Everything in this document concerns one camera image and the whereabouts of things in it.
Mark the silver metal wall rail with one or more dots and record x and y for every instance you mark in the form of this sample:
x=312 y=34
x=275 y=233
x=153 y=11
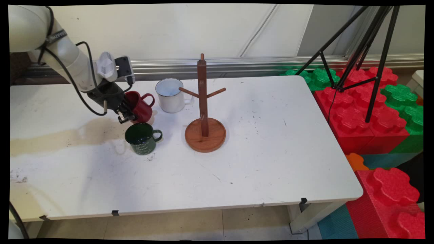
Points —
x=237 y=66

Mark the green foam building block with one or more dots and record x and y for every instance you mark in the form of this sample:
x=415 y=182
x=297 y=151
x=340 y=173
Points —
x=405 y=101
x=320 y=78

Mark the dark brown wicker basket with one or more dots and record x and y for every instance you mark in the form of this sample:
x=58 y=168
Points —
x=15 y=69

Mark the white table leg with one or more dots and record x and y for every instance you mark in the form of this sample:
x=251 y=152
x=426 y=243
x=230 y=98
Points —
x=305 y=218

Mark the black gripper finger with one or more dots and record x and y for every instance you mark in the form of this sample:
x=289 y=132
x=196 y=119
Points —
x=130 y=106
x=126 y=117

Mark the teal foam building block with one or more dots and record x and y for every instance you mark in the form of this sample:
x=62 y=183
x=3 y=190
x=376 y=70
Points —
x=386 y=160

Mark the grey white wrist camera box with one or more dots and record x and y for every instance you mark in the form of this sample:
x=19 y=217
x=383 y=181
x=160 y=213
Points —
x=123 y=67

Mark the black camera tripod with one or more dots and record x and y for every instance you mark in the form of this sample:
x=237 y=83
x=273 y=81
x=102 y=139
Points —
x=383 y=61

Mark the dark green enamel mug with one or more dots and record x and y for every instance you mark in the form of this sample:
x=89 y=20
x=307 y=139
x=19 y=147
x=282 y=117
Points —
x=142 y=145

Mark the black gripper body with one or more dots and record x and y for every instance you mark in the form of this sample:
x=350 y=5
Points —
x=106 y=96

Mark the white enamel mug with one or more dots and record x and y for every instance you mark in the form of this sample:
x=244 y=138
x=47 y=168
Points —
x=169 y=101

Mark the red enamel mug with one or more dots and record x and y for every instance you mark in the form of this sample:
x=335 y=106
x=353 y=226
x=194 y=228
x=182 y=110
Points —
x=144 y=112

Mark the brown wooden mug tree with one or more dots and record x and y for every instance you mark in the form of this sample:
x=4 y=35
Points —
x=205 y=139

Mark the orange foam building block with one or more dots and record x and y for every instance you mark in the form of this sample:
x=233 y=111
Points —
x=356 y=162

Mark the black table edge clip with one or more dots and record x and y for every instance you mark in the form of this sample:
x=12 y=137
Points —
x=115 y=212
x=302 y=204
x=44 y=217

